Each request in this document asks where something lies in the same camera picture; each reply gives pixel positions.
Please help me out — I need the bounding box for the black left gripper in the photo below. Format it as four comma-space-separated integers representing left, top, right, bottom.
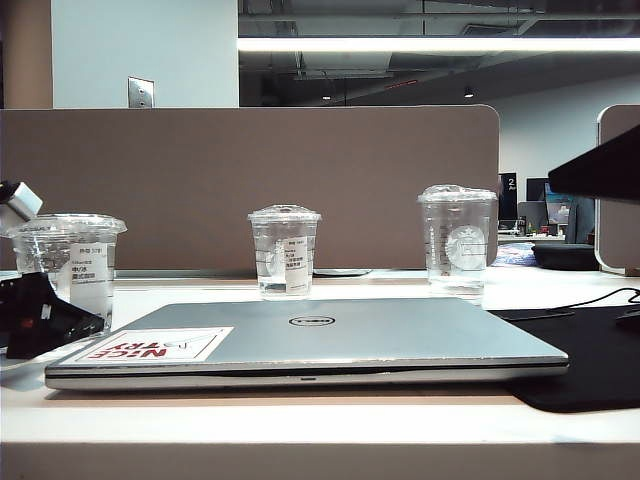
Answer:
0, 272, 104, 359

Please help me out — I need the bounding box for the short clear cup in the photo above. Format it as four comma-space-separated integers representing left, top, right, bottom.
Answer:
7, 213, 129, 337

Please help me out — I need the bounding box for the clear cup with narrow label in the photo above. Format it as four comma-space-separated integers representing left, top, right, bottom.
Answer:
247, 204, 323, 301

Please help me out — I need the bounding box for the silver Dell laptop with sticker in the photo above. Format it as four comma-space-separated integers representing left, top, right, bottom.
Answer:
43, 298, 570, 392

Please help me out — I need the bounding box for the tall clear cup, round logo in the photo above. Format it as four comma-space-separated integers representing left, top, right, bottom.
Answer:
417, 183, 500, 301

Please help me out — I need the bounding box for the wide brown desk partition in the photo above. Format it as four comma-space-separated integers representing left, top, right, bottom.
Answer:
0, 103, 501, 274

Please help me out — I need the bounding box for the white ceiling light strip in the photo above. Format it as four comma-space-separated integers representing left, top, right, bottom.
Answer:
237, 36, 640, 53

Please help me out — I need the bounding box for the blue patterned cloth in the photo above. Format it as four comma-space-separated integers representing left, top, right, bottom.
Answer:
494, 243, 536, 267

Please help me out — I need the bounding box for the black sign with number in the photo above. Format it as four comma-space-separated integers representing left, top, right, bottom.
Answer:
498, 172, 518, 221

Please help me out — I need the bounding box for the background computer monitor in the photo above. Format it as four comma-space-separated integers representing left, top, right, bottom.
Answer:
526, 178, 596, 226

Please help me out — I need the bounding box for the black round cushion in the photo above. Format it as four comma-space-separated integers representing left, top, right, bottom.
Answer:
530, 242, 600, 272

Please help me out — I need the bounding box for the grey jacket background person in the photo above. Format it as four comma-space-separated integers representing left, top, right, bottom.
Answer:
567, 197, 597, 246

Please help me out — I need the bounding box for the black mouse pad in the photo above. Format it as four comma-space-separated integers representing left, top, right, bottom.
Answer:
489, 307, 640, 414

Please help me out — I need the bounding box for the brown partition with white edge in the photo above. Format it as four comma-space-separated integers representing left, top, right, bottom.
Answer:
595, 103, 640, 274

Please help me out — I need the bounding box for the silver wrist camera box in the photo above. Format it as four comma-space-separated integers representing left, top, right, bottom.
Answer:
0, 182, 45, 232

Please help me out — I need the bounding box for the metal wall switch plate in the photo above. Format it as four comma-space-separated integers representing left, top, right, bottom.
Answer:
127, 75, 155, 109

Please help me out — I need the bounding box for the grey partition base plate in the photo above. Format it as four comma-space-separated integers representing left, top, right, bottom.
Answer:
312, 268, 375, 278

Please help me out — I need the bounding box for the black cable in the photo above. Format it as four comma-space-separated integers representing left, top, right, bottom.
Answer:
549, 285, 640, 314

